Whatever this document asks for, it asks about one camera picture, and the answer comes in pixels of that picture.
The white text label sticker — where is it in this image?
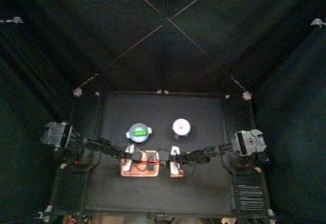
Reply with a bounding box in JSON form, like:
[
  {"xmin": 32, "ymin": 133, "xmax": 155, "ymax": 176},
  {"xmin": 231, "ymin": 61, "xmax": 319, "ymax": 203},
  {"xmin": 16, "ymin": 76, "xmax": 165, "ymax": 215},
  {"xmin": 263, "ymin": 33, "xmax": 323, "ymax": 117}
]
[{"xmin": 234, "ymin": 183, "xmax": 267, "ymax": 214}]

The silver table corner clamp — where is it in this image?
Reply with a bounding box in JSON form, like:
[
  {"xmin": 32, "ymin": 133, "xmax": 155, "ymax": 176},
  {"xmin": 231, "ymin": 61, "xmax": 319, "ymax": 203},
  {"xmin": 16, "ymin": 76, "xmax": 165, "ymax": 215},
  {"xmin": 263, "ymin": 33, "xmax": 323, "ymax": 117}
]
[
  {"xmin": 263, "ymin": 209, "xmax": 278, "ymax": 224},
  {"xmin": 36, "ymin": 205, "xmax": 55, "ymax": 223}
]

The green and white object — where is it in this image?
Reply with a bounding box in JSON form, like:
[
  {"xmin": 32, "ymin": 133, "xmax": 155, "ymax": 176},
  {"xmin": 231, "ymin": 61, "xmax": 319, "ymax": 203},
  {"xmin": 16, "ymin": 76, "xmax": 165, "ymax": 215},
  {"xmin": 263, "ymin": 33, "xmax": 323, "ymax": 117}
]
[{"xmin": 124, "ymin": 122, "xmax": 153, "ymax": 144}]

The silver cloth frame clamp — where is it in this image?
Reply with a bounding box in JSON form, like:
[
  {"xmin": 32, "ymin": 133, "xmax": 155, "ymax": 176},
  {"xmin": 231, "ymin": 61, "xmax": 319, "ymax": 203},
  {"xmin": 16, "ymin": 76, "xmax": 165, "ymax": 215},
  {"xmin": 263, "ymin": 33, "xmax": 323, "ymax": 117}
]
[
  {"xmin": 0, "ymin": 16, "xmax": 25, "ymax": 25},
  {"xmin": 310, "ymin": 17, "xmax": 326, "ymax": 28}
]

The white round toy pink centre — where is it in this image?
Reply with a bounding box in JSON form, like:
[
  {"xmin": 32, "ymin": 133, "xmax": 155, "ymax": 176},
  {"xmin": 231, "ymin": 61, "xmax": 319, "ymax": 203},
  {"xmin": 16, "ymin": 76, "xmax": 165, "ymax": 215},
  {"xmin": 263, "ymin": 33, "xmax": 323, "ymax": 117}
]
[{"xmin": 171, "ymin": 117, "xmax": 192, "ymax": 137}]

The thin diagonal cord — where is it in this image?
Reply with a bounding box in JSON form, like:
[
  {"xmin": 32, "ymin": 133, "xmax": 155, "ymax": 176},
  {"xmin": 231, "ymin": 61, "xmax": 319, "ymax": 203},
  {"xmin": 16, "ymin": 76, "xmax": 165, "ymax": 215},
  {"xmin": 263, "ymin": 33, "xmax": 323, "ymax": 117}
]
[
  {"xmin": 117, "ymin": 0, "xmax": 248, "ymax": 92},
  {"xmin": 77, "ymin": 0, "xmax": 226, "ymax": 89}
]

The orange tray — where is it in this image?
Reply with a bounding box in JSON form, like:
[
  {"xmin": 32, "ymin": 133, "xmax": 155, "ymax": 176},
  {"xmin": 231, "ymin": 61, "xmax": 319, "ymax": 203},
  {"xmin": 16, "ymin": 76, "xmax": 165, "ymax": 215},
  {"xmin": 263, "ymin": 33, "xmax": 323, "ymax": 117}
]
[{"xmin": 120, "ymin": 157, "xmax": 161, "ymax": 178}]

